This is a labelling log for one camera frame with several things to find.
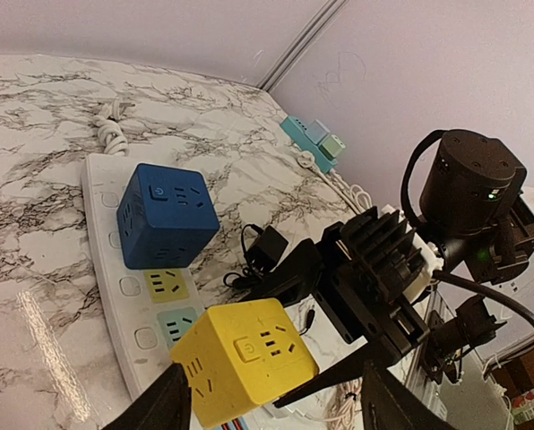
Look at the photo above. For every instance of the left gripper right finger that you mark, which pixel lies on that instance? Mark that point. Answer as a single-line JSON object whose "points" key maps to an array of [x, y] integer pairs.
{"points": [[387, 404]]}

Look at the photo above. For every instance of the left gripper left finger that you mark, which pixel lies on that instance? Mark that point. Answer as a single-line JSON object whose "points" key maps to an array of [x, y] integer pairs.
{"points": [[166, 404]]}

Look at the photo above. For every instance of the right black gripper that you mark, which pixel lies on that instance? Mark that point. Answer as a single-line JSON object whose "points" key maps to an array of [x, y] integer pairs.
{"points": [[391, 331]]}

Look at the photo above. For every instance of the yellow cube socket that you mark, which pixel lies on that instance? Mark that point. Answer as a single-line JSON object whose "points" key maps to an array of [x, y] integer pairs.
{"points": [[238, 357]]}

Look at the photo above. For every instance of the white multicolour power strip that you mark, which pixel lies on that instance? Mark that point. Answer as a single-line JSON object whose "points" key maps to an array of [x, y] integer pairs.
{"points": [[145, 312]]}

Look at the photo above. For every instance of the black power adapter with cable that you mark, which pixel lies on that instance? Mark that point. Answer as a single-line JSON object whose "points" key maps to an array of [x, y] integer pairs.
{"points": [[262, 257]]}

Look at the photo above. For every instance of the green usb charger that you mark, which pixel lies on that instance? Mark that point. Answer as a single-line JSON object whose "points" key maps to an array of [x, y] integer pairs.
{"points": [[331, 146]]}

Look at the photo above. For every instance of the teal power strip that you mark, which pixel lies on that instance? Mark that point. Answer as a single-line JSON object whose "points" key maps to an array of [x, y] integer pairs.
{"points": [[311, 158]]}

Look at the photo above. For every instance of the light blue usb charger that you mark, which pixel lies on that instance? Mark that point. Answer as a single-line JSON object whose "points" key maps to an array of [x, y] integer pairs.
{"points": [[316, 132]]}

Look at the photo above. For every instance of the blue cube socket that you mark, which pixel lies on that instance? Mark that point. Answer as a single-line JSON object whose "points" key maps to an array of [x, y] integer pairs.
{"points": [[165, 218]]}

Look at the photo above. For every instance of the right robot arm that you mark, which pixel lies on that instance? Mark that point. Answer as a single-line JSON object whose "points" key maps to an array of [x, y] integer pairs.
{"points": [[472, 210]]}

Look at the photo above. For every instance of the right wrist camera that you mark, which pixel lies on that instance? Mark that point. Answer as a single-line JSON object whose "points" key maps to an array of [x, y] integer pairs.
{"points": [[389, 255]]}

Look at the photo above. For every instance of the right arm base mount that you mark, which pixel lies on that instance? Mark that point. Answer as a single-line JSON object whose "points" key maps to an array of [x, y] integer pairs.
{"points": [[448, 341]]}

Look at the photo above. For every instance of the right aluminium frame post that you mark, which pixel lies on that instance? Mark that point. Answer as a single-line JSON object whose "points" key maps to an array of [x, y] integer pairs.
{"points": [[301, 43]]}

